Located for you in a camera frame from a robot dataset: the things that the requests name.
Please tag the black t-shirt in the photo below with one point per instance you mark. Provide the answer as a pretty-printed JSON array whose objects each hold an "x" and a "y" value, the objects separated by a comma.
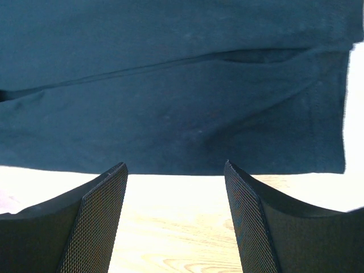
[{"x": 176, "y": 87}]

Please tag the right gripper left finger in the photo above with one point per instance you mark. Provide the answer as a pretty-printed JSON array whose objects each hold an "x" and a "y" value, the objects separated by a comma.
[{"x": 73, "y": 232}]

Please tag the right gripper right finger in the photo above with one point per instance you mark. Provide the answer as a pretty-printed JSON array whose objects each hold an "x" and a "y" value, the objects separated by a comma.
[{"x": 278, "y": 233}]

